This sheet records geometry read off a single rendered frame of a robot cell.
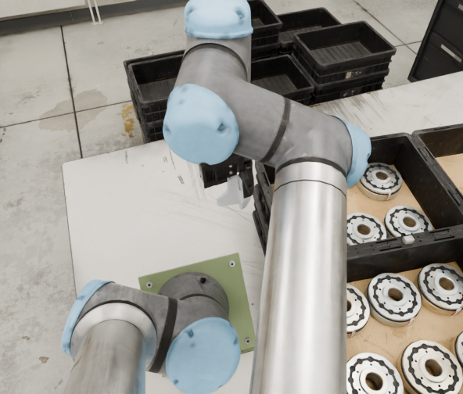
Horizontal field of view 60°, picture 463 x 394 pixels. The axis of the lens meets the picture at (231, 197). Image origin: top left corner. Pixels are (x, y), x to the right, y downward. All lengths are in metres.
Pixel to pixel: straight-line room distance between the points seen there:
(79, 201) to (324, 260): 0.97
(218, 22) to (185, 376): 0.48
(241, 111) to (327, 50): 1.84
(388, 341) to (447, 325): 0.13
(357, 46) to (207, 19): 1.88
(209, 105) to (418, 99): 1.31
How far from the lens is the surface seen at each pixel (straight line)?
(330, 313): 0.34
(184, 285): 0.79
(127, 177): 1.26
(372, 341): 0.86
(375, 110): 1.53
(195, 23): 0.46
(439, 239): 0.92
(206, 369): 0.65
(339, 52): 2.23
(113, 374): 0.45
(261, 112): 0.41
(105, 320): 0.58
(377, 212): 1.03
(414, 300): 0.90
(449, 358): 0.87
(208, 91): 0.39
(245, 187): 0.65
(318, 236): 0.36
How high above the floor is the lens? 1.60
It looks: 51 degrees down
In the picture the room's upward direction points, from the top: straight up
